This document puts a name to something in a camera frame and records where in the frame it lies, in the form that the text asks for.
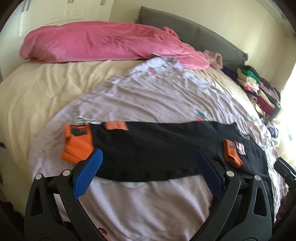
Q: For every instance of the dark navy garment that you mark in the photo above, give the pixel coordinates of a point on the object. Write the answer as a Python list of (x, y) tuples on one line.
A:
[(231, 74)]

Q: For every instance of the black garment with orange patches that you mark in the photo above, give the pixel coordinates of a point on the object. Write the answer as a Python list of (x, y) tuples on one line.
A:
[(142, 152)]

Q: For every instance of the grey headboard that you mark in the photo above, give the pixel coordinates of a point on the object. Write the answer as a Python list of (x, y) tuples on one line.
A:
[(194, 34)]

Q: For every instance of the white wardrobe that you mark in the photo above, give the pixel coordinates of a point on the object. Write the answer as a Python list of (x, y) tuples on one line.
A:
[(41, 13)]

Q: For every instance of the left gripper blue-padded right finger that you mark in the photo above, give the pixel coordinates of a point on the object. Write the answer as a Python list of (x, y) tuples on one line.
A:
[(242, 211)]

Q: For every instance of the pink blanket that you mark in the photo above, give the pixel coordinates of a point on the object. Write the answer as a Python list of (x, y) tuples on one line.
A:
[(101, 41)]

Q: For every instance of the lilac strawberry print sheet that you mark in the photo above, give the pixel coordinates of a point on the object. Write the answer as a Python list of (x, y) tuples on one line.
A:
[(163, 210)]

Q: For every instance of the dusty pink crumpled garment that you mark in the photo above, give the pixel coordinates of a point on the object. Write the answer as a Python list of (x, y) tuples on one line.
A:
[(215, 59)]

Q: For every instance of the stack of folded clothes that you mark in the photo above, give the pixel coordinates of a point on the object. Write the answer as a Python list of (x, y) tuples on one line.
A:
[(262, 95)]

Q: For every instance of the cream bed sheet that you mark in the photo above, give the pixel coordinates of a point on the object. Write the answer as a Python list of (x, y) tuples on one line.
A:
[(37, 100)]

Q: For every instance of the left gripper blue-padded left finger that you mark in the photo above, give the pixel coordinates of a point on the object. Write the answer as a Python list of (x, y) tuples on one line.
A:
[(53, 211)]

